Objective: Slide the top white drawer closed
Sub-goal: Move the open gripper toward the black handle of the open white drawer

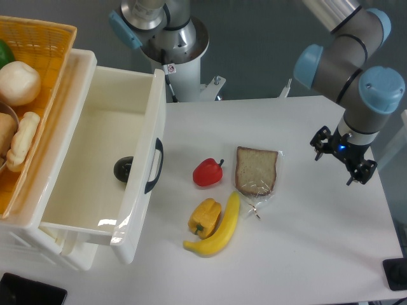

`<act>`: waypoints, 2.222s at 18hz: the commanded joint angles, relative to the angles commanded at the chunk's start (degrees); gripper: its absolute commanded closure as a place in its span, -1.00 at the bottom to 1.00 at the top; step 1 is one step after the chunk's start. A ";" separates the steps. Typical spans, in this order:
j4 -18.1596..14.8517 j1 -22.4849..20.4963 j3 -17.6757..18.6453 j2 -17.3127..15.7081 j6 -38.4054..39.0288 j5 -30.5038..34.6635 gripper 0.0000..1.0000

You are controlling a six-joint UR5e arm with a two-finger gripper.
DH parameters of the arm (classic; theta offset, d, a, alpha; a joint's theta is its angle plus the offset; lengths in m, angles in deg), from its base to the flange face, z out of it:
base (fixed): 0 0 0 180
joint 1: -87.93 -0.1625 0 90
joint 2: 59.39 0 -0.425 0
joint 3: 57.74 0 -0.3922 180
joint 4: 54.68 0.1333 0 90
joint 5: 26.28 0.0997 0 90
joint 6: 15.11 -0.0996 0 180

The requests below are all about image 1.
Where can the white drawer cabinet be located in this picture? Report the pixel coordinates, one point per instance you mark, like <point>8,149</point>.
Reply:
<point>22,239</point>

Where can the yellow bell pepper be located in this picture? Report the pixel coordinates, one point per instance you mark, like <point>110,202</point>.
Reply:
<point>205,218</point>

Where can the dark avocado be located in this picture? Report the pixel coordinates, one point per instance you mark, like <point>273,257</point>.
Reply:
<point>122,168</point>

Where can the yellow banana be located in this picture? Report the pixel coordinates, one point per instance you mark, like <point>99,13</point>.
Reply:
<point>222,235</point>

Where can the black device bottom right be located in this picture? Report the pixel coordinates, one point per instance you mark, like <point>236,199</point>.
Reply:
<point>395,273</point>

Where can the bread slice in plastic bag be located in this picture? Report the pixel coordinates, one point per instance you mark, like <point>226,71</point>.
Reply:
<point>257,174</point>

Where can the round white bun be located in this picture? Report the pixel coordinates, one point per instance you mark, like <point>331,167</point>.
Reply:
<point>20,84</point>

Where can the long white bread roll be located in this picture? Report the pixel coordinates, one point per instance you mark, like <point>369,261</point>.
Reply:
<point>21,141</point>

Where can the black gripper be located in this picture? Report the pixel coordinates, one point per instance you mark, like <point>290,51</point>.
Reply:
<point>351,155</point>

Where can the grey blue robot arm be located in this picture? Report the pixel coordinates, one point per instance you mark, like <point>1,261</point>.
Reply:
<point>368,97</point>

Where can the red bell pepper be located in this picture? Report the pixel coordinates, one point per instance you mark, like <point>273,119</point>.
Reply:
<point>208,172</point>

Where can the brown bread roll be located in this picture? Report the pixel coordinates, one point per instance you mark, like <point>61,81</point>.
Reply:
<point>8,128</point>

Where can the black device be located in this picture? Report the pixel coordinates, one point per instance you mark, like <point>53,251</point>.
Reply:
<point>395,273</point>
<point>19,290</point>

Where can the black device bottom left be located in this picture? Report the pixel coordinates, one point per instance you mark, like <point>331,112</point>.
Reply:
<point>19,290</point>

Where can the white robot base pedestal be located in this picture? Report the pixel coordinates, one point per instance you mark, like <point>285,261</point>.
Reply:
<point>178,53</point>

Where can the green pepper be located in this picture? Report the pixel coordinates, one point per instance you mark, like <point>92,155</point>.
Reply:
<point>6,54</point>

